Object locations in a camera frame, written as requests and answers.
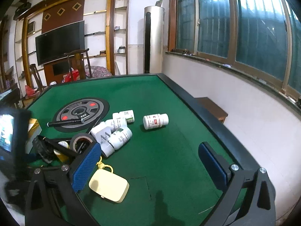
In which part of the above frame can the black flat screen television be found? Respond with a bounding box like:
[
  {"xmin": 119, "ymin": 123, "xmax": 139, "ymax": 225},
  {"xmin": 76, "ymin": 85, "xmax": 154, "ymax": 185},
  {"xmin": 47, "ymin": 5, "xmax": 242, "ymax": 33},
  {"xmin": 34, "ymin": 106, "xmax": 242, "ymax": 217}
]
[{"xmin": 35, "ymin": 21, "xmax": 85, "ymax": 65}]

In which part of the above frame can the black tape roll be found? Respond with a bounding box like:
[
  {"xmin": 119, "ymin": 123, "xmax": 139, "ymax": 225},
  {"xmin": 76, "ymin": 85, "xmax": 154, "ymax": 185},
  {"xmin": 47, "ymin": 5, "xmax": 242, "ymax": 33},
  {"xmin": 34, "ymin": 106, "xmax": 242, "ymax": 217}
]
[{"xmin": 69, "ymin": 133, "xmax": 95, "ymax": 153}]

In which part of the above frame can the middle white pill bottle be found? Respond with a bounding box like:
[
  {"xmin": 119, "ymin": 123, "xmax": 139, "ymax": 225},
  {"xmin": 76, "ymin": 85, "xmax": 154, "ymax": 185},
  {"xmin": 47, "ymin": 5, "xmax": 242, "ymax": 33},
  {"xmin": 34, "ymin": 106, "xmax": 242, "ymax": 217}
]
[{"xmin": 100, "ymin": 118, "xmax": 128, "ymax": 133}]

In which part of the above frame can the red label white pill bottle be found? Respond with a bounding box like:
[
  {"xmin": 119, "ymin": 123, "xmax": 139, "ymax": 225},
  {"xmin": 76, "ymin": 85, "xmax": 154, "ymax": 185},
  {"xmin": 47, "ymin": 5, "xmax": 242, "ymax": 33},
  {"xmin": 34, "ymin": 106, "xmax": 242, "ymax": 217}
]
[{"xmin": 143, "ymin": 113, "xmax": 169, "ymax": 130}]

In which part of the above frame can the dark wooden chair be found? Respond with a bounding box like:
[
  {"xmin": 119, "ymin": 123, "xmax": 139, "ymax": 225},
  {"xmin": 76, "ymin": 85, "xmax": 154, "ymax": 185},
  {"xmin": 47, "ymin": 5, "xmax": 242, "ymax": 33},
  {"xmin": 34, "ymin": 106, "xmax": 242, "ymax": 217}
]
[{"xmin": 64, "ymin": 48, "xmax": 93, "ymax": 80}]

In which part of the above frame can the brown wooden stool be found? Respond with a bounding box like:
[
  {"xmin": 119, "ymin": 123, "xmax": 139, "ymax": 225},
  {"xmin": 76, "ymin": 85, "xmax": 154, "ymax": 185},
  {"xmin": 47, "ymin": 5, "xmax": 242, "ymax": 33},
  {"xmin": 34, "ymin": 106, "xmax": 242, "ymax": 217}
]
[{"xmin": 195, "ymin": 97, "xmax": 228, "ymax": 124}]

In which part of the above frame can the gold rimmed white tray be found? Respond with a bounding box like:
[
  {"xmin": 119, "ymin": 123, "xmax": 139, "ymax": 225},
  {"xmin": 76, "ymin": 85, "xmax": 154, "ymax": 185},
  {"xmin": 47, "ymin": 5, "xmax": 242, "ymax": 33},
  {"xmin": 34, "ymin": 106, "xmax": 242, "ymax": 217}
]
[{"xmin": 25, "ymin": 118, "xmax": 42, "ymax": 154}]

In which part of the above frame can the wooden wall shelf unit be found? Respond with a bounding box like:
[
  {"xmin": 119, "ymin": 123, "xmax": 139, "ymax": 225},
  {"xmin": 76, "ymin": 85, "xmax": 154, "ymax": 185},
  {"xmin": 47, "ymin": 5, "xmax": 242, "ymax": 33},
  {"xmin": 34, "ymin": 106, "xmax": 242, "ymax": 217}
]
[{"xmin": 14, "ymin": 0, "xmax": 128, "ymax": 90}]

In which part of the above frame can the cream yellow case with keyring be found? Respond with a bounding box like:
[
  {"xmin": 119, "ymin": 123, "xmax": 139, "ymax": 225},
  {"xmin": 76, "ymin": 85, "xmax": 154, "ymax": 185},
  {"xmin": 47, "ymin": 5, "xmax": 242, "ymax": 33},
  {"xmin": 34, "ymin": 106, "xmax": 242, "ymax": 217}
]
[{"xmin": 89, "ymin": 157, "xmax": 130, "ymax": 203}]

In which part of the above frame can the silver tower air conditioner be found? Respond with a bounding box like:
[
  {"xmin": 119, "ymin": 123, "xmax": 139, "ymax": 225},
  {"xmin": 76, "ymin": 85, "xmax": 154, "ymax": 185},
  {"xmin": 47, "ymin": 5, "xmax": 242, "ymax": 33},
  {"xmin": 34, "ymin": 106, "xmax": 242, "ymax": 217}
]
[{"xmin": 143, "ymin": 6, "xmax": 164, "ymax": 73}]

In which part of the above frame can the black marker pen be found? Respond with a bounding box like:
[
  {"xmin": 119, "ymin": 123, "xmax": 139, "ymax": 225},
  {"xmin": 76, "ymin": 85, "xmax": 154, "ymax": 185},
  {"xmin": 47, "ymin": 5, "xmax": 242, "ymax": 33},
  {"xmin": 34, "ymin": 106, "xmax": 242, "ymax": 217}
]
[{"xmin": 47, "ymin": 118, "xmax": 84, "ymax": 127}]

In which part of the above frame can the red plastic bag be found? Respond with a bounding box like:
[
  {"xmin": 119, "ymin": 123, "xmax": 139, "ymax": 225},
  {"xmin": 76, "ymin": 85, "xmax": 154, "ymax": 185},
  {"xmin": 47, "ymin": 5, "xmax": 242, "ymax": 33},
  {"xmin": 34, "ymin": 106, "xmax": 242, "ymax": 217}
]
[{"xmin": 62, "ymin": 69, "xmax": 80, "ymax": 83}]

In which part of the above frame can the white bottle plant picture label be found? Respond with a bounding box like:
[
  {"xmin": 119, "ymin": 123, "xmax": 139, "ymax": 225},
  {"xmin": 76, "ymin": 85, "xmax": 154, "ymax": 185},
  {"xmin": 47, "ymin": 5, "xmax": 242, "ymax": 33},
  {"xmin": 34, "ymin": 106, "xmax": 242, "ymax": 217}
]
[{"xmin": 100, "ymin": 127, "xmax": 132, "ymax": 157}]

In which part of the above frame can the green label white pill bottle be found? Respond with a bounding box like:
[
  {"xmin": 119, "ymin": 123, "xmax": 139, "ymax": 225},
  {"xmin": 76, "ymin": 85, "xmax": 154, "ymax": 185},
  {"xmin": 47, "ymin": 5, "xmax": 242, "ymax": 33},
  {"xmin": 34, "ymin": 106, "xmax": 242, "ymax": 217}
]
[{"xmin": 112, "ymin": 110, "xmax": 135, "ymax": 124}]

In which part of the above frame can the window with green glass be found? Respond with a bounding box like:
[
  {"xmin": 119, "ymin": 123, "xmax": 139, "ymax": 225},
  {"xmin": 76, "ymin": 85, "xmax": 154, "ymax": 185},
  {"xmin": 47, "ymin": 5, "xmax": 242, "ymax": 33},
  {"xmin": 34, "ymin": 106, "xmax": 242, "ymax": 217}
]
[{"xmin": 167, "ymin": 0, "xmax": 300, "ymax": 100}]

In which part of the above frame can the white power adapter plug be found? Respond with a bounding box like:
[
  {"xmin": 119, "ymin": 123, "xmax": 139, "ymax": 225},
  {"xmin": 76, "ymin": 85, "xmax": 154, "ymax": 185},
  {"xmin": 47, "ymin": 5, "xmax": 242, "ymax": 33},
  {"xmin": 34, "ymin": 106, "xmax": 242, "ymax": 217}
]
[{"xmin": 90, "ymin": 122, "xmax": 112, "ymax": 144}]

